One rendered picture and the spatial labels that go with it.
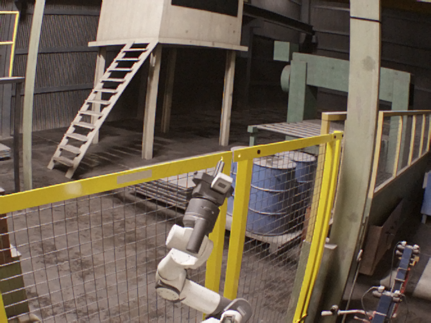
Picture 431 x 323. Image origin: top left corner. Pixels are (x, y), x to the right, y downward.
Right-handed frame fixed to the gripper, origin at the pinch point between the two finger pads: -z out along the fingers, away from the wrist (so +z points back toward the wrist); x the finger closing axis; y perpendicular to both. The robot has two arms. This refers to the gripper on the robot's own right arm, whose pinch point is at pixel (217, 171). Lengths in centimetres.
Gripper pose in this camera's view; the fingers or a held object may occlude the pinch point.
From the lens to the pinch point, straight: 133.3
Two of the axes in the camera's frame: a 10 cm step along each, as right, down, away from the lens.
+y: -3.6, 2.7, 8.9
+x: -8.7, -4.3, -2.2
